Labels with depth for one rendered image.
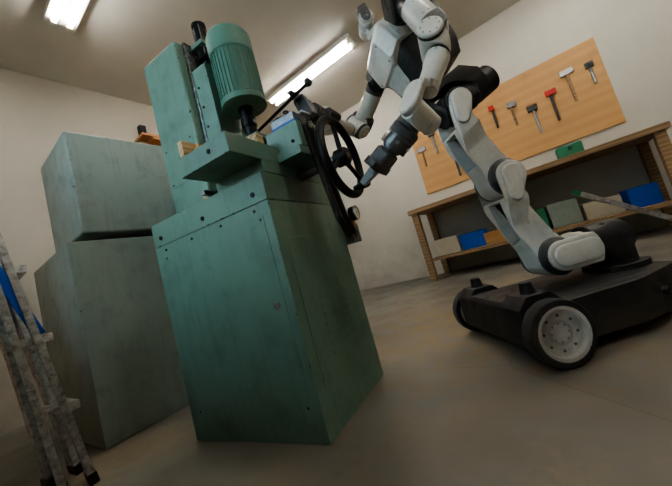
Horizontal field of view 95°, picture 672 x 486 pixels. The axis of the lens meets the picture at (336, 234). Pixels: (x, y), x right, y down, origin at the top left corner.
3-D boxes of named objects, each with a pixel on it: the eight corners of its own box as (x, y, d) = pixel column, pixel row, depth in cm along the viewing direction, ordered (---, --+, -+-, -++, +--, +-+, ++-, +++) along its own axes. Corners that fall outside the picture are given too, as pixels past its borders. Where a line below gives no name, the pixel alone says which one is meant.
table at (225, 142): (254, 135, 78) (248, 113, 79) (180, 178, 92) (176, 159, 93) (353, 169, 132) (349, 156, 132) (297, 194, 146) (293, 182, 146)
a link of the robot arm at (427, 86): (432, 126, 88) (444, 87, 90) (412, 108, 83) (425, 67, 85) (414, 132, 93) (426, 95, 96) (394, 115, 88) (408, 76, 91)
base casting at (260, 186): (266, 198, 91) (258, 169, 92) (154, 249, 117) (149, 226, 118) (336, 205, 130) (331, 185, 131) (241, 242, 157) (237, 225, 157)
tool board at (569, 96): (626, 120, 291) (593, 35, 300) (426, 194, 404) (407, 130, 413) (625, 121, 295) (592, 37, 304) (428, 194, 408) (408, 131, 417)
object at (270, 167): (264, 171, 94) (261, 158, 94) (218, 194, 103) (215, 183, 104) (328, 184, 129) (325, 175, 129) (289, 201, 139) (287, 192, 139)
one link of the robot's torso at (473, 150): (510, 192, 132) (453, 102, 136) (538, 181, 115) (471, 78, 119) (481, 209, 131) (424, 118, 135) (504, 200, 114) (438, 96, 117)
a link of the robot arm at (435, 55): (442, 97, 94) (458, 46, 98) (439, 71, 85) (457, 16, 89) (409, 97, 99) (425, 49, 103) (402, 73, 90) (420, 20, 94)
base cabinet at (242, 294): (331, 447, 83) (267, 198, 90) (195, 441, 110) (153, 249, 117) (385, 373, 123) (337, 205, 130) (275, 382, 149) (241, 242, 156)
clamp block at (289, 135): (301, 144, 99) (294, 118, 100) (270, 160, 105) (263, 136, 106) (324, 153, 112) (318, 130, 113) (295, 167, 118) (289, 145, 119)
